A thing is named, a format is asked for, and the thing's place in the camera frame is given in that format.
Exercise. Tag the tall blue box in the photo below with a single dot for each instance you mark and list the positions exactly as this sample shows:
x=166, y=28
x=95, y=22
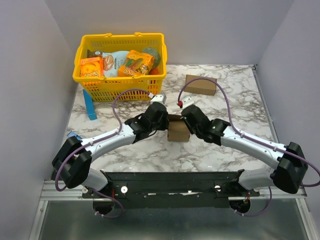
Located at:
x=89, y=104

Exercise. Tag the light blue chips bag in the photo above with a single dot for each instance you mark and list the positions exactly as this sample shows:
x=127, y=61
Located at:
x=112, y=61

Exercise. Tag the green round melon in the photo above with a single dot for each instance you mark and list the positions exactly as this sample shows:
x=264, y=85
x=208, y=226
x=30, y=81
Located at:
x=154, y=53

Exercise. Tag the yellow plastic shopping basket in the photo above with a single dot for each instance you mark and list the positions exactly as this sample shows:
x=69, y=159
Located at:
x=105, y=89

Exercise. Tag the orange candy bag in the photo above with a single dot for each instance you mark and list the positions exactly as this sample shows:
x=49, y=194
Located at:
x=136, y=64

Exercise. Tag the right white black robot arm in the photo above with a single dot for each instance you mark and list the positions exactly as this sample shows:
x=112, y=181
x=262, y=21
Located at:
x=285, y=169

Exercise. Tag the brown cardboard box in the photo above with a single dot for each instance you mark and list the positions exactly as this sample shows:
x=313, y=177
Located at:
x=201, y=87
x=177, y=129

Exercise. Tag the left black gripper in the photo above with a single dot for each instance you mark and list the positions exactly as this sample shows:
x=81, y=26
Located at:
x=166, y=124

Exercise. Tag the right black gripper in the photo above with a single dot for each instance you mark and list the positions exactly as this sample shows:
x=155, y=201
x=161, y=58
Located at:
x=186, y=119

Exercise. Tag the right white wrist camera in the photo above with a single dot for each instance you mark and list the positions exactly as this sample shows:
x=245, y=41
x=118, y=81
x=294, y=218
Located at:
x=185, y=102

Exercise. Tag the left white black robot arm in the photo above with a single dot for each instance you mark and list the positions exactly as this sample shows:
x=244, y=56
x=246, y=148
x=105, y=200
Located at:
x=73, y=161

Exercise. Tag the orange Daddy snack box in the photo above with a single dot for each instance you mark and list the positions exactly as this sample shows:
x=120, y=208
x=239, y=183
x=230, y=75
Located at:
x=92, y=67

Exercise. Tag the small orange fruit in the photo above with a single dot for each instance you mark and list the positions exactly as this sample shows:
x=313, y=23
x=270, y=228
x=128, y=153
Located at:
x=154, y=71

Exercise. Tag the small blue flat box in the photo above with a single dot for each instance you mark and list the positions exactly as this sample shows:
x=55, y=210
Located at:
x=74, y=134

